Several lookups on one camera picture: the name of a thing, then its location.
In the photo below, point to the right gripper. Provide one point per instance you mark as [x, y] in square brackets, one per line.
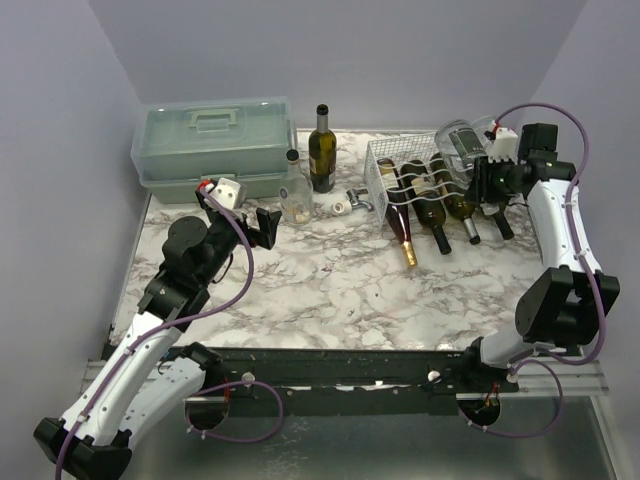
[484, 180]

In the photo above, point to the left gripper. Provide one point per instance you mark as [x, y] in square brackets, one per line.
[266, 222]

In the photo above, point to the clear glass wine bottle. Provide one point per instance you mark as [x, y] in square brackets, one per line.
[295, 192]

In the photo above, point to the clear bottle dark label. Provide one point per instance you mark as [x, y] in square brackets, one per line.
[459, 147]

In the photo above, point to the dark green brown-label wine bottle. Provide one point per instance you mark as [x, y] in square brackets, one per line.
[322, 146]

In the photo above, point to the clear bottle red cap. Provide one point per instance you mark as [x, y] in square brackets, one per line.
[485, 129]

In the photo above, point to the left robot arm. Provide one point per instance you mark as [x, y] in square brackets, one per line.
[95, 437]

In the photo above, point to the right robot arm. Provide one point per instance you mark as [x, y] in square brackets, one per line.
[567, 305]

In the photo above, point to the green bottle black cap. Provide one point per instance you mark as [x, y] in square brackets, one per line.
[496, 213]

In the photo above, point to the olive bottle silver cap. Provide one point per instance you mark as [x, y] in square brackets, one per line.
[462, 210]

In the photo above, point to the dark green bottle black neck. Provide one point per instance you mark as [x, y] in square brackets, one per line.
[430, 210]

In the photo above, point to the red bottle gold foil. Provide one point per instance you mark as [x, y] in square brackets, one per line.
[396, 213]

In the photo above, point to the white plastic pipe fitting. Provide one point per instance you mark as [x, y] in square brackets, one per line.
[340, 208]

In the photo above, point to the green plastic toolbox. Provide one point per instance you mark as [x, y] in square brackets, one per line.
[176, 146]

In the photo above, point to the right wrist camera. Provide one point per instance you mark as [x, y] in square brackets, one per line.
[504, 146]

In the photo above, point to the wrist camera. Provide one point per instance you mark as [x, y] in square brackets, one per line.
[223, 193]
[504, 146]

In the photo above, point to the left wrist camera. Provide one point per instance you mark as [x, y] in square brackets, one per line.
[223, 193]

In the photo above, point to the white wire wine rack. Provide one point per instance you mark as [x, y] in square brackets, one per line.
[398, 171]

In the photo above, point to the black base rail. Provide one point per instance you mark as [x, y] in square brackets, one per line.
[307, 382]

